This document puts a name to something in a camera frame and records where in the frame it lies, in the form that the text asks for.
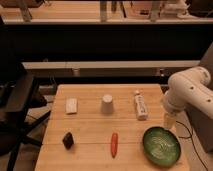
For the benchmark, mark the black office chair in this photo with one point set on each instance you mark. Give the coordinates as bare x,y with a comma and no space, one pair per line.
19,94

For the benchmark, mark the dark brown block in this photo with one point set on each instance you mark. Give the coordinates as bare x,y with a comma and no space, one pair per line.
68,140

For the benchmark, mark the orange carrot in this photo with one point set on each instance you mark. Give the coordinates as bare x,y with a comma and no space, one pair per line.
114,145

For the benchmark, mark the white tube with cap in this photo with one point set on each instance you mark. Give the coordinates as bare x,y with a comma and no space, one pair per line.
142,113

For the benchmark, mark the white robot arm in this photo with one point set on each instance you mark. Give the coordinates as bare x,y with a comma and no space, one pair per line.
189,86

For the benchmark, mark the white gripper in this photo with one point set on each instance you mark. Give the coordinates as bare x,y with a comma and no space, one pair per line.
169,120

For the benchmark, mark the green ceramic bowl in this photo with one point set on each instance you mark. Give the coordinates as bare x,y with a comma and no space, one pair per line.
161,146

